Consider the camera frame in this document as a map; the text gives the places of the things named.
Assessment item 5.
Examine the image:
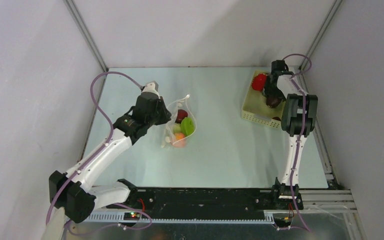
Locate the dark purple toy fruit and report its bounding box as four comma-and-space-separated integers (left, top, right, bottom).
266, 96, 283, 109

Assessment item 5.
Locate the red toy pepper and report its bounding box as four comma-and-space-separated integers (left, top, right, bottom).
251, 73, 267, 92

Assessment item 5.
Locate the clear zip top bag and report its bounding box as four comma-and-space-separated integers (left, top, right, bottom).
161, 94, 197, 148

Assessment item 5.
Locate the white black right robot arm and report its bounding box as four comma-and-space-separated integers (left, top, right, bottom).
262, 59, 318, 209

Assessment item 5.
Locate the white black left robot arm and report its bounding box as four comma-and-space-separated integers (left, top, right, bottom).
48, 92, 172, 223

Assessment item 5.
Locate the cream perforated plastic basket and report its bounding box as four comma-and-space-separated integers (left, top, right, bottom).
241, 84, 285, 129

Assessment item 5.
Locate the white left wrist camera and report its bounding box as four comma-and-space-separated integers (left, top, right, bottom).
141, 81, 161, 98

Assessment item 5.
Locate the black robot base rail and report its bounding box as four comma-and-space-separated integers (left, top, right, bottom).
121, 187, 294, 221

